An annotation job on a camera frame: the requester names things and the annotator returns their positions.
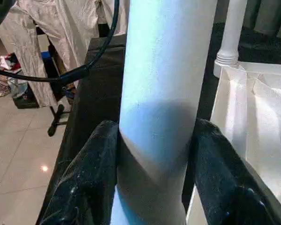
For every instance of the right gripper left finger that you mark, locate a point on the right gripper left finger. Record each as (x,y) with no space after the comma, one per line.
(84,182)

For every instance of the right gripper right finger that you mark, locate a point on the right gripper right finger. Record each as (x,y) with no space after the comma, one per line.
(224,182)

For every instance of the white plastic table top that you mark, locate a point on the white plastic table top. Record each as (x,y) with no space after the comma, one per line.
(260,117)

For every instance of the white plastic table leg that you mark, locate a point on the white plastic table leg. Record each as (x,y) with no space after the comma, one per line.
(166,70)
(231,28)

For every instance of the black metal stand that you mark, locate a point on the black metal stand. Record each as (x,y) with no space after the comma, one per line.
(57,122)

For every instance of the black work mat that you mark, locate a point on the black work mat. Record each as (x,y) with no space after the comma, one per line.
(96,93)

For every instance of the small dark box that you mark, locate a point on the small dark box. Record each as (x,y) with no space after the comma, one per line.
(25,98)

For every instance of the white plastic cover sheet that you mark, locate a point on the white plastic cover sheet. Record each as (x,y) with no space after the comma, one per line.
(61,28)

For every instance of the grey curtain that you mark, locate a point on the grey curtain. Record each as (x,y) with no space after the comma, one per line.
(267,14)

